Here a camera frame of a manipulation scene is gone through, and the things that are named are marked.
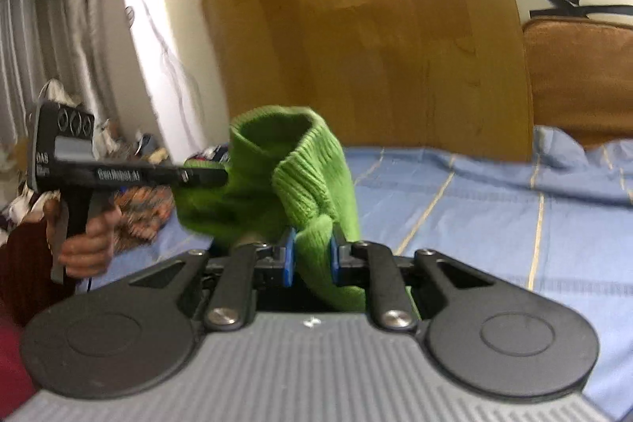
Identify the floral print cloth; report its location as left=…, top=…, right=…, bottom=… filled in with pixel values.
left=111, top=185, right=175, bottom=247

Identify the dark red cloth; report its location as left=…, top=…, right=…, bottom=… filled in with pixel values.
left=0, top=221, right=80, bottom=408

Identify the pile of mixed clothes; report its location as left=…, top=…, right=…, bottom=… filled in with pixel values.
left=91, top=118, right=171, bottom=166

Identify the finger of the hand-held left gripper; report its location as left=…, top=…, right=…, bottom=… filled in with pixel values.
left=174, top=165, right=231, bottom=190

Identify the light blue bedsheet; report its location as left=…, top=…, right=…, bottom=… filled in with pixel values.
left=74, top=125, right=633, bottom=422

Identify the person's left hand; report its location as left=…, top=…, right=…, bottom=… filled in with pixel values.
left=46, top=199, right=120, bottom=278

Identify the green knit garment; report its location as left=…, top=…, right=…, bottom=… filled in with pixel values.
left=175, top=106, right=421, bottom=319

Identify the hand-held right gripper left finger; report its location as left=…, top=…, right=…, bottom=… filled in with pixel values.
left=129, top=228, right=296, bottom=332

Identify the wooden headboard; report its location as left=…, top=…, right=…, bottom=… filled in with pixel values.
left=203, top=0, right=536, bottom=163

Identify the grey curtain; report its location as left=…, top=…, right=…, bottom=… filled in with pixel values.
left=0, top=0, right=130, bottom=146

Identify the brown cushion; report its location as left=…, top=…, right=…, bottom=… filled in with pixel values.
left=523, top=17, right=633, bottom=151

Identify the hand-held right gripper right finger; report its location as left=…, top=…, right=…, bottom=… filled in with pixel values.
left=330, top=224, right=495, bottom=332

